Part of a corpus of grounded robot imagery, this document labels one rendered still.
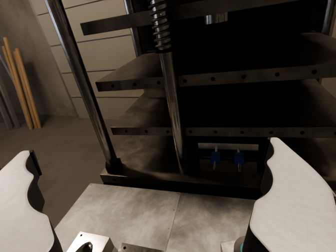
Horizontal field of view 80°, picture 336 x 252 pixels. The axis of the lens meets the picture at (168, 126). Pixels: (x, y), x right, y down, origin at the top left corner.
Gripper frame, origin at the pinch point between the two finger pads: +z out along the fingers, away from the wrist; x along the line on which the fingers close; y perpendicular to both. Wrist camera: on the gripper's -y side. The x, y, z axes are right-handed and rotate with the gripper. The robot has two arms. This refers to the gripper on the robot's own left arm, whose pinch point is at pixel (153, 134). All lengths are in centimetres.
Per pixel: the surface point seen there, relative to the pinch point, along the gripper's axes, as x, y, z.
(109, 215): -22, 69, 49
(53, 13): -37, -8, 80
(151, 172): -4, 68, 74
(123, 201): -17, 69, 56
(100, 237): -22, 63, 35
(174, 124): 8, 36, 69
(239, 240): 21, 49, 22
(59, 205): -104, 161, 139
